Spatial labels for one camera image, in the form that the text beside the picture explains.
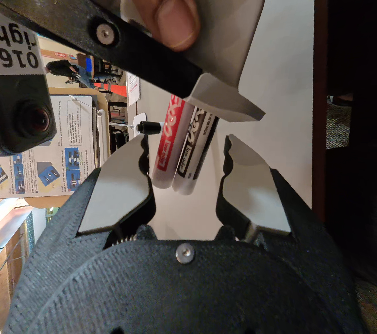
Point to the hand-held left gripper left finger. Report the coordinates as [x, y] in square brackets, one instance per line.
[117, 186]

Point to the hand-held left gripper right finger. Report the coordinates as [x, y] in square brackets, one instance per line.
[253, 192]

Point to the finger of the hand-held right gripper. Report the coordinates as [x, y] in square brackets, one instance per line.
[223, 101]

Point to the red dry-erase marker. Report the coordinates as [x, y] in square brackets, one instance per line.
[165, 157]

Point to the person's right hand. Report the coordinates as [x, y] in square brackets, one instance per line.
[159, 0]

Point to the white document stand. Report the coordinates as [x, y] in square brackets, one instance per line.
[103, 145]

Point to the printed instruction sheet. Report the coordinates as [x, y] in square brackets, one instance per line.
[73, 133]

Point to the white paper sign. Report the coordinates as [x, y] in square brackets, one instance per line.
[133, 89]

